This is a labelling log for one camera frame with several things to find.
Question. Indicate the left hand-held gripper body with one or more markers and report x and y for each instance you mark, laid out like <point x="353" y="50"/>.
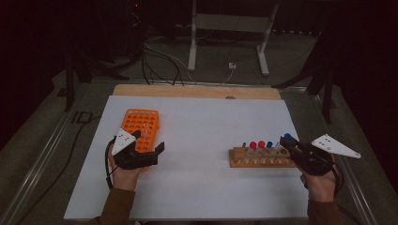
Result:
<point x="137" y="159"/>

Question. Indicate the dark equipment stand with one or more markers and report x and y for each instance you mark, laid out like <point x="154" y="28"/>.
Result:
<point x="134" y="18"/>

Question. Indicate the blue-capped test tube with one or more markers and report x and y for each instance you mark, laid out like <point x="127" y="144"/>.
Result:
<point x="287" y="136"/>
<point x="269" y="144"/>

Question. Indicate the white plug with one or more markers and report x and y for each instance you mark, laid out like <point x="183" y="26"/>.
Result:
<point x="232" y="65"/>

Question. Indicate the black tripod stand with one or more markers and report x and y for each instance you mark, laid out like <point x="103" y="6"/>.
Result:
<point x="327" y="100"/>

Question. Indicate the clear test tube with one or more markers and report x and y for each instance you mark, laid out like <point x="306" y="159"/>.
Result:
<point x="145" y="128"/>
<point x="276" y="146"/>

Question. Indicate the white metal stand frame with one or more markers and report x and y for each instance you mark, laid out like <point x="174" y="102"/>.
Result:
<point x="230" y="22"/>

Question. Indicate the wooden test tube rack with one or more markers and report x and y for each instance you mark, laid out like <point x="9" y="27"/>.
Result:
<point x="250" y="162"/>

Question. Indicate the orange plastic test tube rack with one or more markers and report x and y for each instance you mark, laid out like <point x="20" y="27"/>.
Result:
<point x="139" y="120"/>

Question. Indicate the person's left hand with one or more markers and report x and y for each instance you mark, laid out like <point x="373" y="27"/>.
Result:
<point x="125" y="179"/>

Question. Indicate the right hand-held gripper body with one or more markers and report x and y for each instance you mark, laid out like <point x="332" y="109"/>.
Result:
<point x="313" y="162"/>

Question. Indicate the person's right hand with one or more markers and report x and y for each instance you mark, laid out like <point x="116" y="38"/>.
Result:
<point x="320" y="187"/>

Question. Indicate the white table sheet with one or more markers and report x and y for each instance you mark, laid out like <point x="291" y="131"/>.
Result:
<point x="200" y="131"/>

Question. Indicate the metal floor rail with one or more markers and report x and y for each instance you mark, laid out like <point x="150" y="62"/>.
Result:
<point x="40" y="159"/>
<point x="203" y="83"/>
<point x="347" y="184"/>

